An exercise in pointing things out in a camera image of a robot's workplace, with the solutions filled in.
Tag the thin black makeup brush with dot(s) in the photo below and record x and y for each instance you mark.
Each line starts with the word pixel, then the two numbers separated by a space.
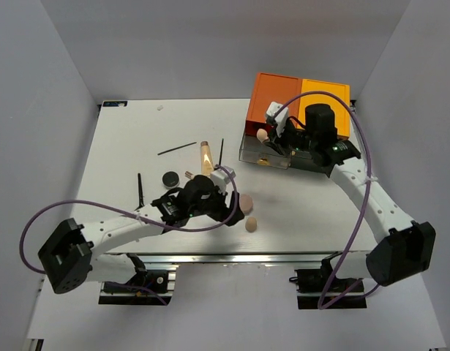
pixel 176 148

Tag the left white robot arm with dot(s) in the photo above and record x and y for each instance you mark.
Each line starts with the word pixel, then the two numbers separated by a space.
pixel 77 253

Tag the black mascara wand brush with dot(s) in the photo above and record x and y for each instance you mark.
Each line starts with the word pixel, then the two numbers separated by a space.
pixel 221 151

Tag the blue table label sticker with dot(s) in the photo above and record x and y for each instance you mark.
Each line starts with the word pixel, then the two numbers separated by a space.
pixel 121 103

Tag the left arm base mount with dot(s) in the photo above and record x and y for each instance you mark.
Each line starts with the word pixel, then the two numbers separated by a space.
pixel 152 285

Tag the orange drawer box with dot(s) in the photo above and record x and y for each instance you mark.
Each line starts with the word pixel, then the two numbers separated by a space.
pixel 268 88

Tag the tan egg makeup sponge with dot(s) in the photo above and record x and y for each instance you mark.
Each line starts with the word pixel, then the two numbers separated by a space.
pixel 251 224

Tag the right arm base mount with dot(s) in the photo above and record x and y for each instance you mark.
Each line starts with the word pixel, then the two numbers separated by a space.
pixel 309 283

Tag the clear orange drawer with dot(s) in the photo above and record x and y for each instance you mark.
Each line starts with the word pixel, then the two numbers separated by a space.
pixel 253 151

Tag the black fan makeup brush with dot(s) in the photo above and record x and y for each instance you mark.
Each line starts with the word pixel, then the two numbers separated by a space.
pixel 140 192

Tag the small beige concealer tube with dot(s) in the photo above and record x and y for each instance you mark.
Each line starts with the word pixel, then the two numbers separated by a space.
pixel 189 175

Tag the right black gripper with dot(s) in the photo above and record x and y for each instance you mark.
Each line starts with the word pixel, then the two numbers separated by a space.
pixel 279 148

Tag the large beige cosmetic tube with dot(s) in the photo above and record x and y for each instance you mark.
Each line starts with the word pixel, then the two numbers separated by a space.
pixel 206 160

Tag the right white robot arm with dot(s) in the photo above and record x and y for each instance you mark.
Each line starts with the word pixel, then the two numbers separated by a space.
pixel 404 246

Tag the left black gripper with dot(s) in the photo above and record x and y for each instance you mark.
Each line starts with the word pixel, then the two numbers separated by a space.
pixel 222 212

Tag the tan gourd makeup sponge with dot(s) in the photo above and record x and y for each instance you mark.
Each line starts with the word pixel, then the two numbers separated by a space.
pixel 263 136

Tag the pink octagonal powder case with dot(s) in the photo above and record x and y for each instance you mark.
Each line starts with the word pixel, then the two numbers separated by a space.
pixel 246 204

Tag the black round compact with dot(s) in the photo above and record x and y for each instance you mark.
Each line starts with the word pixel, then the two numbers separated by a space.
pixel 170 180

